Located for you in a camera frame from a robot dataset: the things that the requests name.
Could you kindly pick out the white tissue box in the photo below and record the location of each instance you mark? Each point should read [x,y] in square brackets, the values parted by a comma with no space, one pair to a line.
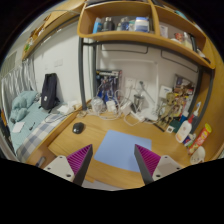
[65,110]

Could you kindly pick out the blue robot model kit box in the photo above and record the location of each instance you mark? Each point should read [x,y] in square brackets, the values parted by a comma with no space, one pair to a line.
[108,83]

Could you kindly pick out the white mug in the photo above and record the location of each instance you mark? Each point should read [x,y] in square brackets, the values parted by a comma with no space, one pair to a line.
[198,155]

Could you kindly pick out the grey bottle with white nozzle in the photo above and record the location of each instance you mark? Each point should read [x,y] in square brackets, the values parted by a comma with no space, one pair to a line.
[196,110]

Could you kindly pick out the teal pillow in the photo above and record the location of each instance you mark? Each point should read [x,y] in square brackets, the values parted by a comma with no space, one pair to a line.
[23,101]

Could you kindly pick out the wooden wall shelf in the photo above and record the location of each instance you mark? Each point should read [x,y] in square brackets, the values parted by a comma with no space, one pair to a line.
[50,26]

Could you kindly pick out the wooden shelf unit with items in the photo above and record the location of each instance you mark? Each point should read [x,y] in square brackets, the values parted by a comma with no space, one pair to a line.
[133,38]

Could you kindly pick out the red yellow snack canister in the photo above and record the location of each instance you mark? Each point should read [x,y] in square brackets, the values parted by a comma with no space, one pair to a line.
[200,138]

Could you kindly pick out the clear dome container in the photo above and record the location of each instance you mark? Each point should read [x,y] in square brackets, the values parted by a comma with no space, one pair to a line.
[97,105]

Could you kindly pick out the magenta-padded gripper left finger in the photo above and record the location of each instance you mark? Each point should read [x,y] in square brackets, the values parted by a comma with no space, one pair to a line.
[60,165]

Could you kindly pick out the black backpack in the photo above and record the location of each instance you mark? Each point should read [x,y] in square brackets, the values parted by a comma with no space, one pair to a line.
[49,91]

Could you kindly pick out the green striped bed sheet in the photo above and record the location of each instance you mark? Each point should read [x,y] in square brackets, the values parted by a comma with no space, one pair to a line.
[25,131]

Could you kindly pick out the white power adapter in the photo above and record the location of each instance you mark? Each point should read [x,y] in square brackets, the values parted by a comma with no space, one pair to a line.
[125,108]

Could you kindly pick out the grey metal shelf frame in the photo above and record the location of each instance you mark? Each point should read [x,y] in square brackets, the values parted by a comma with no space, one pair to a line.
[82,73]

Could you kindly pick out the light blue mouse pad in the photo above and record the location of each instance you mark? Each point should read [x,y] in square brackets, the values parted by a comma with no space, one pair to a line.
[120,148]

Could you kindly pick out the crumpled white tissue pack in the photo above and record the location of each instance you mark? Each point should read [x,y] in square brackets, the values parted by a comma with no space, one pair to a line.
[74,105]

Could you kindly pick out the white wall socket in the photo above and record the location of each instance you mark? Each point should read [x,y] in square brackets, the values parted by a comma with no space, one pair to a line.
[141,85]
[130,83]

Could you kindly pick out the white wall box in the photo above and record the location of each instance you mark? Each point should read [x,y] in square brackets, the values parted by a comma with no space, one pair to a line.
[165,92]

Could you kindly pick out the black computer mouse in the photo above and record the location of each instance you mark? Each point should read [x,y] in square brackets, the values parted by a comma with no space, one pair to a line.
[78,128]

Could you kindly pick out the small white desk clock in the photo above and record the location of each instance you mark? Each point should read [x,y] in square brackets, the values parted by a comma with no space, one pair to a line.
[170,129]

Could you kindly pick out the brown tree figure toy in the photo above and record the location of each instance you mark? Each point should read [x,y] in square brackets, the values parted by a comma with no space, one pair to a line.
[166,106]

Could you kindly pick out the white pump lotion bottle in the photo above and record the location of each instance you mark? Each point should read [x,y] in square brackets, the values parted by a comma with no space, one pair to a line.
[183,131]

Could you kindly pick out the white sheer bed curtain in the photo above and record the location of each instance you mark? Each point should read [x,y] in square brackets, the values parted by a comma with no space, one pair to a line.
[18,80]

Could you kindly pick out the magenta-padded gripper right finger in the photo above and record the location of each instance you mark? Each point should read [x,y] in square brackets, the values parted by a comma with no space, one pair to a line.
[165,165]

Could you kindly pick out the blue plaid quilt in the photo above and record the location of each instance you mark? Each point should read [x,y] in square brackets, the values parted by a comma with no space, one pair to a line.
[36,136]

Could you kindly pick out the colourful comic print box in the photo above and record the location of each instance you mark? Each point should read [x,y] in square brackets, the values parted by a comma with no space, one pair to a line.
[183,91]

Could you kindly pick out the metal cup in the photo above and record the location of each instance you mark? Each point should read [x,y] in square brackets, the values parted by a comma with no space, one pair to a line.
[138,101]

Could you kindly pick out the white multi-port charger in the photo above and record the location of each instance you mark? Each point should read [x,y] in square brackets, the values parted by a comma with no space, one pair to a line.
[110,106]

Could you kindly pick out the white wall switch plate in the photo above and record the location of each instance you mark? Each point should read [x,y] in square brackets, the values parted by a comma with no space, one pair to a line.
[54,63]

